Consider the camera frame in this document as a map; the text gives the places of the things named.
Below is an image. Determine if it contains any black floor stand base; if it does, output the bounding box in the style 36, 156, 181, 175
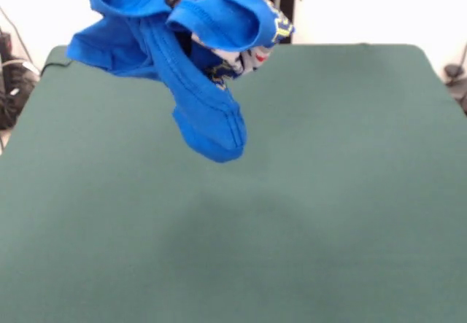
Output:
443, 63, 467, 116
0, 27, 41, 131

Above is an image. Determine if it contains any blue printed t-shirt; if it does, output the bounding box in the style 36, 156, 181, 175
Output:
65, 0, 296, 164

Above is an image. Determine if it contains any dark green table cloth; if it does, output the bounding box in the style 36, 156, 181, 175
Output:
0, 43, 467, 323

